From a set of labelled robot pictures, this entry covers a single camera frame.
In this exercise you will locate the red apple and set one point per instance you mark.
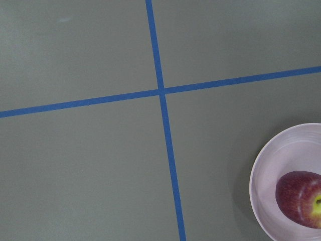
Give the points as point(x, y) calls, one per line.
point(297, 195)

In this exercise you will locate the pink plate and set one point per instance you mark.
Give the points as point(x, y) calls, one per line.
point(294, 149)

